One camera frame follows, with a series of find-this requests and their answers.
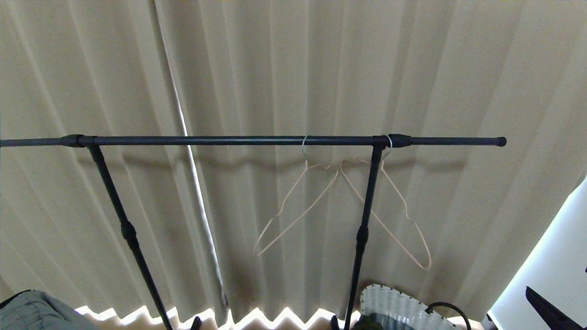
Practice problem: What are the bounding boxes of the black clothes rack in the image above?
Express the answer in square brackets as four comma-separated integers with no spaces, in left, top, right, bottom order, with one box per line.
[0,134,507,330]

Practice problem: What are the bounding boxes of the pale grey shorts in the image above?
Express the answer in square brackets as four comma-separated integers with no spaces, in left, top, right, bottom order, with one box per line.
[0,290,100,330]

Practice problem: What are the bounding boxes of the white laundry basket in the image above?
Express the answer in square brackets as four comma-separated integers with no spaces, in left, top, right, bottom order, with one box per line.
[359,284,473,330]

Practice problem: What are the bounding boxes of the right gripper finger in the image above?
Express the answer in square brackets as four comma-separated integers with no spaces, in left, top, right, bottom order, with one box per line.
[525,286,583,330]

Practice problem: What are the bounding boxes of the pink clothes hanger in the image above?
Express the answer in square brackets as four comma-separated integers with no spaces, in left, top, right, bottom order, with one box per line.
[254,136,340,257]
[339,136,432,271]

